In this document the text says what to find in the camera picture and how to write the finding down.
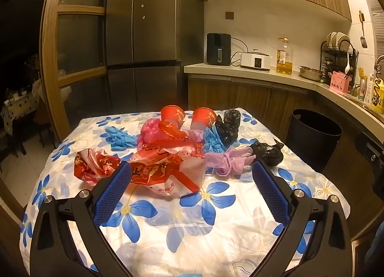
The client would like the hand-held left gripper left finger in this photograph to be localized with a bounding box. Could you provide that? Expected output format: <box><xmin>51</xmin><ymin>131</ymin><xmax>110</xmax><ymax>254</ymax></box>
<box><xmin>29</xmin><ymin>161</ymin><xmax>134</xmax><ymax>277</ymax></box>

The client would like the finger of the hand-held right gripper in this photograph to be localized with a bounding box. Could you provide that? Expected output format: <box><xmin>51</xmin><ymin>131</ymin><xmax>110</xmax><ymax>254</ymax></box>
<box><xmin>355</xmin><ymin>131</ymin><xmax>384</xmax><ymax>172</ymax></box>

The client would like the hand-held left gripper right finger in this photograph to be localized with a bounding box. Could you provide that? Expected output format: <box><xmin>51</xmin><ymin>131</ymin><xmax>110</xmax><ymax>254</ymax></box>
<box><xmin>252</xmin><ymin>160</ymin><xmax>355</xmax><ymax>277</ymax></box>

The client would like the black plastic bag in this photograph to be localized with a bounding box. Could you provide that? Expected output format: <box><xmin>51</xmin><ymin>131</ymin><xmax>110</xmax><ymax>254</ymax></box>
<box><xmin>250</xmin><ymin>138</ymin><xmax>284</xmax><ymax>166</ymax></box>
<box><xmin>214</xmin><ymin>109</ymin><xmax>241</xmax><ymax>147</ymax></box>

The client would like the black trash bin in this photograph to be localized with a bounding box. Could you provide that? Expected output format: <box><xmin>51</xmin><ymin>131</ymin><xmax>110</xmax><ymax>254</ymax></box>
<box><xmin>285</xmin><ymin>109</ymin><xmax>343</xmax><ymax>172</ymax></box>

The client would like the red crinkled plastic bag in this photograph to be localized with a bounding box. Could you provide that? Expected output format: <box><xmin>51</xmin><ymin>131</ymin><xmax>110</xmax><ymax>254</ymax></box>
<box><xmin>157</xmin><ymin>123</ymin><xmax>189</xmax><ymax>141</ymax></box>

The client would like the red paper cup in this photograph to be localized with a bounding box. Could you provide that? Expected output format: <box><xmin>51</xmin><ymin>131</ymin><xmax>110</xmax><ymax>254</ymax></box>
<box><xmin>160</xmin><ymin>105</ymin><xmax>185</xmax><ymax>129</ymax></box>
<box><xmin>192</xmin><ymin>108</ymin><xmax>217</xmax><ymax>130</ymax></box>

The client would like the red and pink plastic bag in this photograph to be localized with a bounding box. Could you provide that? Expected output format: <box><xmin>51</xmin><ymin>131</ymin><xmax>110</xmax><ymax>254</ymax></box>
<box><xmin>74</xmin><ymin>147</ymin><xmax>122</xmax><ymax>186</ymax></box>

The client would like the yellow detergent bottle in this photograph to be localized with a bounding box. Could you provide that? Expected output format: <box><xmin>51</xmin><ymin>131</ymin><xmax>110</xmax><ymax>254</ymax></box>
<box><xmin>370</xmin><ymin>82</ymin><xmax>384</xmax><ymax>114</ymax></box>

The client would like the pink rubber glove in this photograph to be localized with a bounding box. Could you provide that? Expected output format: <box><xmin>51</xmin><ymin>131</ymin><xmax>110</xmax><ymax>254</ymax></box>
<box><xmin>205</xmin><ymin>146</ymin><xmax>255</xmax><ymax>177</ymax></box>

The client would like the blue rubber glove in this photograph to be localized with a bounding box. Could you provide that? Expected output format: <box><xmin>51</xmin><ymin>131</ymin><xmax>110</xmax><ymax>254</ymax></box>
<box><xmin>105</xmin><ymin>125</ymin><xmax>140</xmax><ymax>151</ymax></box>

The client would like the large red white plastic bag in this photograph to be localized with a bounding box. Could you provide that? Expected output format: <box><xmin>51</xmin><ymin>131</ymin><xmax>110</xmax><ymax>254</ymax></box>
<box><xmin>129</xmin><ymin>140</ymin><xmax>207</xmax><ymax>198</ymax></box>

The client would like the pink utensil holder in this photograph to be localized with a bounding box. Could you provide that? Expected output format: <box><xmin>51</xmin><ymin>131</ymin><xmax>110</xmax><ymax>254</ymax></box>
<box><xmin>329</xmin><ymin>70</ymin><xmax>351</xmax><ymax>94</ymax></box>

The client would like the blue plastic bag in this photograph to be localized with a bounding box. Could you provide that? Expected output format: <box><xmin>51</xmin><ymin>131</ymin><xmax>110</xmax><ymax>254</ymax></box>
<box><xmin>203</xmin><ymin>128</ymin><xmax>228</xmax><ymax>154</ymax></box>

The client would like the blue floral tablecloth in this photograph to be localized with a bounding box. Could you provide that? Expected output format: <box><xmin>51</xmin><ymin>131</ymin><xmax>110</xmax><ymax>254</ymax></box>
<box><xmin>19</xmin><ymin>108</ymin><xmax>351</xmax><ymax>277</ymax></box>

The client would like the metal faucet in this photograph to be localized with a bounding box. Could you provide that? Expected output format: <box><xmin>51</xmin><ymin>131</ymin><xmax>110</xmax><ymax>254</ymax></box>
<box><xmin>373</xmin><ymin>56</ymin><xmax>384</xmax><ymax>76</ymax></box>

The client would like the metal bowl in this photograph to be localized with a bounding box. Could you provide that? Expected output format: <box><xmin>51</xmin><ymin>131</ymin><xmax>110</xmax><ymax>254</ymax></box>
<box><xmin>298</xmin><ymin>66</ymin><xmax>324</xmax><ymax>81</ymax></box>

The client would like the black dish rack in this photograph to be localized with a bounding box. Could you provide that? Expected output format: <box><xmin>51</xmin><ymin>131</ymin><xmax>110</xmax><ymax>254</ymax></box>
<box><xmin>320</xmin><ymin>31</ymin><xmax>359</xmax><ymax>84</ymax></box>

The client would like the wooden kitchen counter cabinet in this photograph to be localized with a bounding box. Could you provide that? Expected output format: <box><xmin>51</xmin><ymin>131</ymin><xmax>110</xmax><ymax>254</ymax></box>
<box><xmin>184</xmin><ymin>63</ymin><xmax>384</xmax><ymax>241</ymax></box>

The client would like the hanging metal spatula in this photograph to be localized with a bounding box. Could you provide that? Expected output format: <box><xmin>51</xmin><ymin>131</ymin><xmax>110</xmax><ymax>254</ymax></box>
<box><xmin>359</xmin><ymin>11</ymin><xmax>367</xmax><ymax>48</ymax></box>

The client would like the cooking oil bottle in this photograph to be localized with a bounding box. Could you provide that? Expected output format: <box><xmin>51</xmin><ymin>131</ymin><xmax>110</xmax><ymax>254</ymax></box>
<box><xmin>276</xmin><ymin>37</ymin><xmax>293</xmax><ymax>75</ymax></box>

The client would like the polka dot tablecloth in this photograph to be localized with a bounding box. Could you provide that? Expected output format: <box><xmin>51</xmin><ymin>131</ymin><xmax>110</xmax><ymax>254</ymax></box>
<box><xmin>1</xmin><ymin>91</ymin><xmax>41</xmax><ymax>133</ymax></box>

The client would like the white electric cooker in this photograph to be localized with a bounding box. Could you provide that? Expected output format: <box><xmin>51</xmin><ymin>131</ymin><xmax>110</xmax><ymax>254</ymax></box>
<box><xmin>240</xmin><ymin>49</ymin><xmax>272</xmax><ymax>70</ymax></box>

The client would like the window blind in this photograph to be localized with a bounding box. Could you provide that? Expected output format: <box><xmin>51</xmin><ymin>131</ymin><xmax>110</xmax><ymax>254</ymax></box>
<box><xmin>367</xmin><ymin>0</ymin><xmax>384</xmax><ymax>55</ymax></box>

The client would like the wooden glass door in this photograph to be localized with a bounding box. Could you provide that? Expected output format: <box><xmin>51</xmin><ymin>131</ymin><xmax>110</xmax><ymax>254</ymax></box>
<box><xmin>40</xmin><ymin>0</ymin><xmax>116</xmax><ymax>142</ymax></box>

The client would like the black air fryer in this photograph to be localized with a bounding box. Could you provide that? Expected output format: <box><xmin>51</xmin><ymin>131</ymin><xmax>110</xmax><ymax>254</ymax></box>
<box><xmin>206</xmin><ymin>33</ymin><xmax>231</xmax><ymax>66</ymax></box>

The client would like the grey refrigerator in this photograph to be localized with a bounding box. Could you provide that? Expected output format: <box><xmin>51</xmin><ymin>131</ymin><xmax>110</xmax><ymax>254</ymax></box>
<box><xmin>105</xmin><ymin>0</ymin><xmax>204</xmax><ymax>115</ymax></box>

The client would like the black power cable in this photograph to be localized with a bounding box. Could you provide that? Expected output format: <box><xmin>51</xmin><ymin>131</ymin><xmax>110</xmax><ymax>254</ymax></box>
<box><xmin>230</xmin><ymin>37</ymin><xmax>249</xmax><ymax>66</ymax></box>

